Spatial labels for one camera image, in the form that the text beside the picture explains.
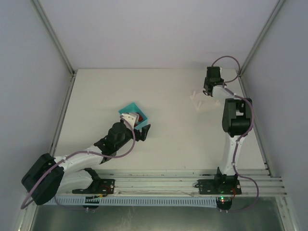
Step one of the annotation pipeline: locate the teal plastic bin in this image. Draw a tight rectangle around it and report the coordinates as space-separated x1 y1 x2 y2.
118 103 148 131

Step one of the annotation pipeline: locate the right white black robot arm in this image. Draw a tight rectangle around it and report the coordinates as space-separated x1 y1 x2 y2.
204 66 252 194

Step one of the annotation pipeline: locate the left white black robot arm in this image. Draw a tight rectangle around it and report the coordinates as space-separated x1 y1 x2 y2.
21 119 151 209

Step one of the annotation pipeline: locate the white peg stand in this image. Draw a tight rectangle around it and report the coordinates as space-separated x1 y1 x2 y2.
189 91 221 112

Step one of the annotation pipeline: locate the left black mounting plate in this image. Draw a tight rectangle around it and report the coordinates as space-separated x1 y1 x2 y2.
72 179 115 195

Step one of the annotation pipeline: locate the black mounting plate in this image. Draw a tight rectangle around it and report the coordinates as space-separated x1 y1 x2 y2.
72 179 115 195
194 179 242 195

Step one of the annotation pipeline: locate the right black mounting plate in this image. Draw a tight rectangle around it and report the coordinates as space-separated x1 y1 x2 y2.
194 179 242 195

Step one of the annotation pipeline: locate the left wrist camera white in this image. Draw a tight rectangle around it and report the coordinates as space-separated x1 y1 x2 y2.
121 112 138 128

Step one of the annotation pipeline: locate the right aluminium table edge rail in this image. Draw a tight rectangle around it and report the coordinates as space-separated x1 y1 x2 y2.
237 72 275 178

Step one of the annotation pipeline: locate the aluminium table edge rail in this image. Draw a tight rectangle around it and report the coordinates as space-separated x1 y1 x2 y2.
237 72 275 178
49 73 77 156

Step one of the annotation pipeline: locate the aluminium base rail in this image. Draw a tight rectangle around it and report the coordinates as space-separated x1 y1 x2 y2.
96 169 287 197

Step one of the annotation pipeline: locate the left aluminium table edge rail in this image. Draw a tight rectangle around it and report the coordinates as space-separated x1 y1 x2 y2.
49 73 77 156

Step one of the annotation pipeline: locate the white slotted cable duct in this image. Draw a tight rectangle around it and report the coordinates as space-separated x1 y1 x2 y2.
46 196 217 208

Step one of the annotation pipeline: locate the right aluminium frame post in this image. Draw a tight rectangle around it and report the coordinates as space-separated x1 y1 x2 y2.
241 0 286 75

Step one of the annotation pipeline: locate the aluminium frame post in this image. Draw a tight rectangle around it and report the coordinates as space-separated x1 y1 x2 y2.
241 0 286 75
30 0 75 76

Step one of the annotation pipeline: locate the left aluminium frame post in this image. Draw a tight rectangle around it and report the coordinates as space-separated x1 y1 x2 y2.
30 0 75 76

